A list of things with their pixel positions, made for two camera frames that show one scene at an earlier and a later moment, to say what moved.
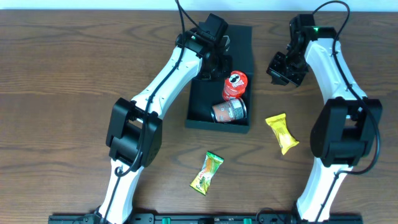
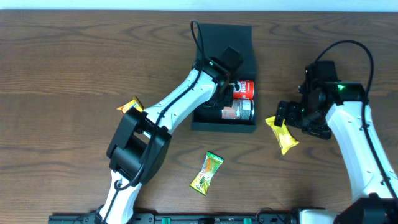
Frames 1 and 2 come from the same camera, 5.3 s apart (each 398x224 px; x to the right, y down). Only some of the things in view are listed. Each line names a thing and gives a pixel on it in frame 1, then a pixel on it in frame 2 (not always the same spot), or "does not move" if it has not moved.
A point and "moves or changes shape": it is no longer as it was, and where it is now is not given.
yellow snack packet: x=278 y=124 does not move
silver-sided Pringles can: x=231 y=110 moves or changes shape
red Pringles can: x=234 y=84 moves or changes shape
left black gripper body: x=216 y=69 → x=224 y=94
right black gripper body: x=283 y=72 → x=282 y=111
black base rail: x=205 y=219 does not move
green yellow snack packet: x=211 y=163 does not move
